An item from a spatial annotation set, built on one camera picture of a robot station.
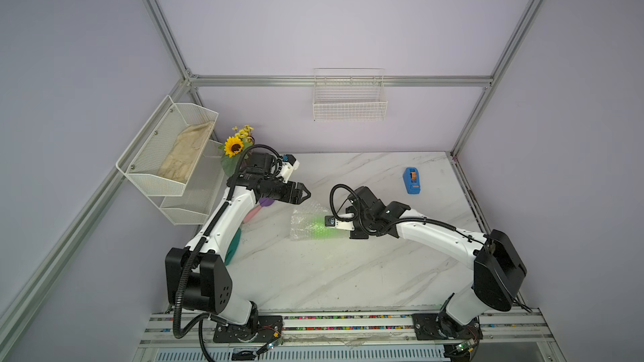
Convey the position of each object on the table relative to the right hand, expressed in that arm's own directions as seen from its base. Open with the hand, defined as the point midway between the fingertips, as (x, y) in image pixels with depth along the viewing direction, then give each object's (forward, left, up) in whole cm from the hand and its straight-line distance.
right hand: (349, 221), depth 86 cm
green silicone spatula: (-4, +43, -9) cm, 44 cm away
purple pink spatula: (+15, +34, -9) cm, 39 cm away
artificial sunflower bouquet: (+24, +41, +15) cm, 50 cm away
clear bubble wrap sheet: (-2, +14, +3) cm, 14 cm away
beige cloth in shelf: (+13, +54, +20) cm, 59 cm away
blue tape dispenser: (+25, -29, -7) cm, 39 cm away
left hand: (+5, +17, +9) cm, 19 cm away
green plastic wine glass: (-4, +11, +2) cm, 11 cm away
